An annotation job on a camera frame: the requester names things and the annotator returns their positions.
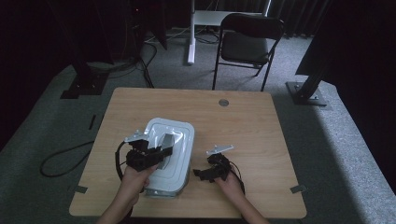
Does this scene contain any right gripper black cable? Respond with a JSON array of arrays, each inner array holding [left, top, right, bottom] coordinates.
[[229, 161, 247, 196]]

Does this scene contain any black floor cable loop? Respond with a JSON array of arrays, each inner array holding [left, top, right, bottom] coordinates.
[[39, 140, 96, 178]]

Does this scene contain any white desk frame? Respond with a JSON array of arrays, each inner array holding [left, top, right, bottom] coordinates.
[[186, 0, 273, 66]]

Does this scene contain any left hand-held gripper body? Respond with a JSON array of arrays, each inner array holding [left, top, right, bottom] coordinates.
[[123, 130, 163, 173]]

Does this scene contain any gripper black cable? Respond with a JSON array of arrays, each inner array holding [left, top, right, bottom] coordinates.
[[229, 161, 247, 196], [114, 140, 129, 182]]

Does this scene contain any white cable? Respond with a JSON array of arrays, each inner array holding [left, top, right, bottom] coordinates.
[[143, 27, 191, 44]]

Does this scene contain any white storage box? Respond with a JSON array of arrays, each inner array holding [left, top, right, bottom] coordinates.
[[143, 167, 191, 199]]

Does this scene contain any black cable bundle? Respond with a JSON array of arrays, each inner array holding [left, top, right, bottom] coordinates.
[[106, 40, 158, 90]]

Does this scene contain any black folding chair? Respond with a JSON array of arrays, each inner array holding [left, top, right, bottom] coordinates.
[[212, 12, 285, 92]]

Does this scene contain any black stand with bolted base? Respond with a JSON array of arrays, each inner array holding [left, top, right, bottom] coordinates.
[[285, 52, 329, 107]]

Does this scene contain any black stand with square base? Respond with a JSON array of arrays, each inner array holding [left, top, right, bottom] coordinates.
[[46, 0, 110, 100]]

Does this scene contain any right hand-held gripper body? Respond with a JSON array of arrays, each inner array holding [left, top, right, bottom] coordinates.
[[205, 144, 235, 183]]

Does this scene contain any person's right hand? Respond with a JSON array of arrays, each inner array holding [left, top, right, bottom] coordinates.
[[214, 171, 246, 202]]

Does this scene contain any person's left hand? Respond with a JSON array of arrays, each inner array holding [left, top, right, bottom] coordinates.
[[119, 163, 159, 203]]

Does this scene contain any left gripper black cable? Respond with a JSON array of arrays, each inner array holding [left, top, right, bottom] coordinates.
[[114, 140, 129, 182]]

